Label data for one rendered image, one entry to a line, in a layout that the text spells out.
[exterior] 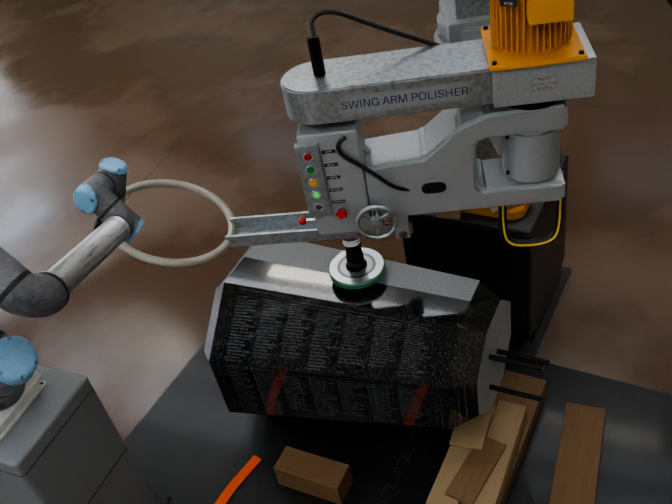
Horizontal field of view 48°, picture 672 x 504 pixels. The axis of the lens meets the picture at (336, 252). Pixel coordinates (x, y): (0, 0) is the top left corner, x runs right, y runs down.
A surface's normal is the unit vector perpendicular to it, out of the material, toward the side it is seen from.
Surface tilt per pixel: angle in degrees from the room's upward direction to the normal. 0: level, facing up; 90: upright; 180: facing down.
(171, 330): 0
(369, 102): 90
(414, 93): 90
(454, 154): 90
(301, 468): 0
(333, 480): 0
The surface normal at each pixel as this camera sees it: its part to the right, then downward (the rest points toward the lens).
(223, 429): -0.16, -0.76
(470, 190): -0.05, 0.65
